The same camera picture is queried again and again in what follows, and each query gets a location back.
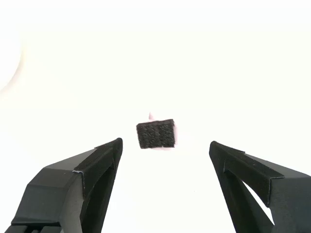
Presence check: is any black foam cube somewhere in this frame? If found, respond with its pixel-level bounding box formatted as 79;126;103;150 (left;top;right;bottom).
136;118;175;150

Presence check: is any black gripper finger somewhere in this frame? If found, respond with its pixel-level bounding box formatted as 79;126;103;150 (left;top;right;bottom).
208;140;311;233
0;137;123;233

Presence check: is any white bowl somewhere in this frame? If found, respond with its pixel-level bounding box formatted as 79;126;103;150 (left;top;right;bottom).
0;31;24;94

